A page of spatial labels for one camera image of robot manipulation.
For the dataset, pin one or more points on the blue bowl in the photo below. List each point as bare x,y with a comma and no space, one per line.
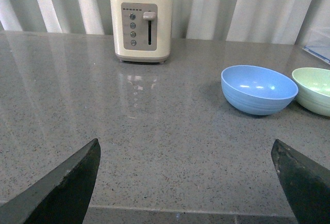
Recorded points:
257,90

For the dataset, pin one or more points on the green bowl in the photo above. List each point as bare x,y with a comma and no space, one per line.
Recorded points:
313,84

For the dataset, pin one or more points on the cream toaster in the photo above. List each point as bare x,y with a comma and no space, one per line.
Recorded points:
142,29

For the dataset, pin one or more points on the clear plastic container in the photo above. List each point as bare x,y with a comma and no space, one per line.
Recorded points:
318,43

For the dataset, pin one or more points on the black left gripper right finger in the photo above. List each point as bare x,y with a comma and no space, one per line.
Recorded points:
304,182

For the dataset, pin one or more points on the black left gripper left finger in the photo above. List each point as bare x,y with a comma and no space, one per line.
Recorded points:
61,196

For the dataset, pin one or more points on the white curtain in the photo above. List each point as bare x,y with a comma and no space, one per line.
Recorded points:
262,21

